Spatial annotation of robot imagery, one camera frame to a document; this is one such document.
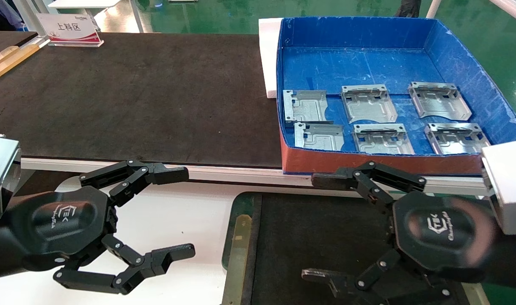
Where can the white tubular frame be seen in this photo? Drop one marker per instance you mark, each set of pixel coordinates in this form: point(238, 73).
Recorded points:
point(433, 8)

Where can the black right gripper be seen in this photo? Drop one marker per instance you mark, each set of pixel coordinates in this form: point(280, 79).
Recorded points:
point(442, 231)

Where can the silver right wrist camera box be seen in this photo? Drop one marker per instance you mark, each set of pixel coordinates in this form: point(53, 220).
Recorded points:
point(509, 186)

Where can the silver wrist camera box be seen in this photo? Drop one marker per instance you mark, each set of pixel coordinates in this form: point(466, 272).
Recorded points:
point(1, 178)
point(509, 186)

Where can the white and red sign placard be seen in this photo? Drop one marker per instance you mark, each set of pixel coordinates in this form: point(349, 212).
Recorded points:
point(69, 27)

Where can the black container tray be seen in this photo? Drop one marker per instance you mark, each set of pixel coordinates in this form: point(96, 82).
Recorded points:
point(317, 237)

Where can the white foam block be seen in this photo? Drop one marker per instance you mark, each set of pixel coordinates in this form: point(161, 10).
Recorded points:
point(268, 55)

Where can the tan wooden strip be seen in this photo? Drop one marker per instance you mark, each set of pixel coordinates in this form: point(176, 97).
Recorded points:
point(14, 62)

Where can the blue fabric object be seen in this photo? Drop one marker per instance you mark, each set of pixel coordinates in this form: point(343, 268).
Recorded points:
point(8, 10)

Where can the stamped sheet metal bracket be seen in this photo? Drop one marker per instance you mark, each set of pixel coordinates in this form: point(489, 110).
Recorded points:
point(459, 142)
point(370, 106)
point(321, 137)
point(384, 142)
point(306, 106)
point(442, 103)

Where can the blue corrugated plastic box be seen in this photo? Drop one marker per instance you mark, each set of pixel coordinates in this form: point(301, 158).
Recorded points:
point(368, 63)

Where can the dark felt table mat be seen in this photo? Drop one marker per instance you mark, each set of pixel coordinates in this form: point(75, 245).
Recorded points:
point(135, 97)

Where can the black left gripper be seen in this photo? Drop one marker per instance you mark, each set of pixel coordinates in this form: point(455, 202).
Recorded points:
point(63, 220)

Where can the white background table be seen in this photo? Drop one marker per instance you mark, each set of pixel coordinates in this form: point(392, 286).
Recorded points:
point(84, 3)

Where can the aluminium table edge rail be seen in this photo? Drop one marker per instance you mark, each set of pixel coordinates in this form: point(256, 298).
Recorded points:
point(224, 173)

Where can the white metal stand post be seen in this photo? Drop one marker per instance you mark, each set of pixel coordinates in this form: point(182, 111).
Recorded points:
point(29, 12)

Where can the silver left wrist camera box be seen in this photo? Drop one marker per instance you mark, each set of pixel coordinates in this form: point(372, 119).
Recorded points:
point(1, 178)

